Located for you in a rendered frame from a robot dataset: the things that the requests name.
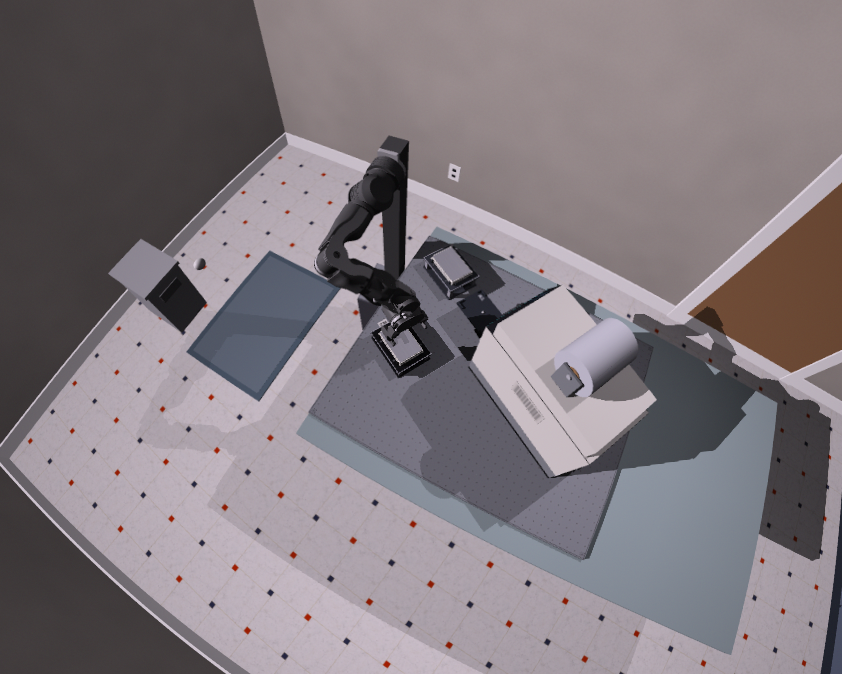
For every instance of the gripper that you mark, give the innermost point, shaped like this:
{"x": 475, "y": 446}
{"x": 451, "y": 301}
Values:
{"x": 400, "y": 324}

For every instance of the pale grey cylinder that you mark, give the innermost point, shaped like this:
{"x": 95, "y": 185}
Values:
{"x": 599, "y": 354}

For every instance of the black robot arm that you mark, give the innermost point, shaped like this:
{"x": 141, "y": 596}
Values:
{"x": 374, "y": 194}

